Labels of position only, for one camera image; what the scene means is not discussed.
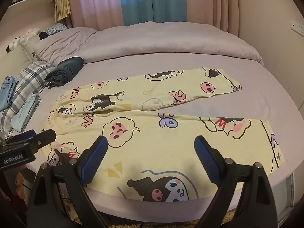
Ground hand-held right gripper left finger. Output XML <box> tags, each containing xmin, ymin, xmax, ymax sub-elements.
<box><xmin>28</xmin><ymin>135</ymin><xmax>110</xmax><ymax>228</ymax></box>

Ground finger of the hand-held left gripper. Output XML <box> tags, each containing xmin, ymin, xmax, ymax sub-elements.
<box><xmin>30</xmin><ymin>129</ymin><xmax>57</xmax><ymax>152</ymax></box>
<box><xmin>3</xmin><ymin>130</ymin><xmax>36</xmax><ymax>146</ymax></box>

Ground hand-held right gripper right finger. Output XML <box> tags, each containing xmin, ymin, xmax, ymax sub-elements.
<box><xmin>193</xmin><ymin>135</ymin><xmax>278</xmax><ymax>228</ymax></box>

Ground yellow cartoon print pants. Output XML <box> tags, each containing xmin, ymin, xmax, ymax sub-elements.
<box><xmin>43</xmin><ymin>66</ymin><xmax>285</xmax><ymax>202</ymax></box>

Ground person's left hand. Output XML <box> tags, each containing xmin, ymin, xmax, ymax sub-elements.
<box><xmin>14</xmin><ymin>164</ymin><xmax>26</xmax><ymax>200</ymax></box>

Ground folded light blue jeans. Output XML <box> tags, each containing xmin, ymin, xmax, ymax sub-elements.
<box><xmin>11</xmin><ymin>92</ymin><xmax>42</xmax><ymax>133</ymax></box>
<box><xmin>0</xmin><ymin>75</ymin><xmax>19</xmax><ymax>111</ymax></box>

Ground grey plaid pillow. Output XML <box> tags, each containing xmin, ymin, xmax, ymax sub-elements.
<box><xmin>0</xmin><ymin>60</ymin><xmax>56</xmax><ymax>134</ymax></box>

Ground dark folded garment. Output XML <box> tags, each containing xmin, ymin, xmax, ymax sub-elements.
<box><xmin>45</xmin><ymin>56</ymin><xmax>85</xmax><ymax>88</ymax></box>

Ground lilac bed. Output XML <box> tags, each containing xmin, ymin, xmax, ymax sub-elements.
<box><xmin>24</xmin><ymin>57</ymin><xmax>304</xmax><ymax>222</ymax></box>

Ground lilac pillow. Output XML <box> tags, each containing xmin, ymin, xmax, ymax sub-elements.
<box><xmin>33</xmin><ymin>27</ymin><xmax>98</xmax><ymax>64</ymax></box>

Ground white plush toy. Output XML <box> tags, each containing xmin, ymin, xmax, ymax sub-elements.
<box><xmin>6</xmin><ymin>28</ymin><xmax>40</xmax><ymax>53</ymax></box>

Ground blue plaid cloth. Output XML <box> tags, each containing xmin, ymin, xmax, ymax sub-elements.
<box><xmin>39</xmin><ymin>23</ymin><xmax>68</xmax><ymax>40</ymax></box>

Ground beige headboard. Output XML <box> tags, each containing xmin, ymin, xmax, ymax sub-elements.
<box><xmin>0</xmin><ymin>2</ymin><xmax>63</xmax><ymax>95</ymax></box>

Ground lilac duvet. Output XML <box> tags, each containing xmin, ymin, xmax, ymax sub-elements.
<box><xmin>81</xmin><ymin>21</ymin><xmax>264</xmax><ymax>67</ymax></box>

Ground yellow tassel fringe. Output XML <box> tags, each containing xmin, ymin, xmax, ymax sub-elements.
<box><xmin>55</xmin><ymin>0</ymin><xmax>71</xmax><ymax>22</ymax></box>

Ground pink curtain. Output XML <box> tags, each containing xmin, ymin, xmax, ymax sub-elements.
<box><xmin>66</xmin><ymin>0</ymin><xmax>124</xmax><ymax>29</ymax></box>
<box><xmin>185</xmin><ymin>0</ymin><xmax>241</xmax><ymax>39</ymax></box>

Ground blue curtain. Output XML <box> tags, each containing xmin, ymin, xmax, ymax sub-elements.
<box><xmin>117</xmin><ymin>0</ymin><xmax>188</xmax><ymax>26</ymax></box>

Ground white bed frame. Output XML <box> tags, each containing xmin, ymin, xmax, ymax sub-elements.
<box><xmin>268</xmin><ymin>173</ymin><xmax>295</xmax><ymax>222</ymax></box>

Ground white wall socket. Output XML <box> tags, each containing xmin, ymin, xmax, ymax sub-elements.
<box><xmin>291</xmin><ymin>20</ymin><xmax>304</xmax><ymax>35</ymax></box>

